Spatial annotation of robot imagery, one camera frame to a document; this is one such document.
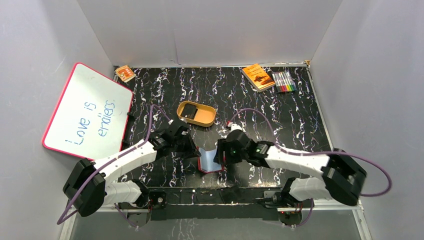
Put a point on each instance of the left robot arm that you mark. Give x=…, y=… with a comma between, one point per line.
x=93, y=184

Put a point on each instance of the black cards stack in tray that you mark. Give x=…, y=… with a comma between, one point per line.
x=189, y=111

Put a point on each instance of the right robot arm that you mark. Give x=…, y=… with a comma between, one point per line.
x=332, y=175

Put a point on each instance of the orange book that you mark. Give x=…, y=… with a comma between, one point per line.
x=258, y=77

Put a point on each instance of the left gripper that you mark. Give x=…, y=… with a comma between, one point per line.
x=187, y=145

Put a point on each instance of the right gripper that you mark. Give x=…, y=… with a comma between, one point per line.
x=223, y=146

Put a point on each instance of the coloured marker pen pack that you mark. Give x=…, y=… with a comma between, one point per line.
x=284, y=83

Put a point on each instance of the small orange card box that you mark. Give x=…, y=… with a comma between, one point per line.
x=125, y=73

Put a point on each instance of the red card holder wallet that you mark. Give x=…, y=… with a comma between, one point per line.
x=206, y=162

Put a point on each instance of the pink framed whiteboard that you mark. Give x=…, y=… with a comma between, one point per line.
x=91, y=116

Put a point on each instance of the tan oval tray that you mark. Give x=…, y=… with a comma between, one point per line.
x=196, y=113

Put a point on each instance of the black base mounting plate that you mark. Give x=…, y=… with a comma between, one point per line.
x=168, y=203

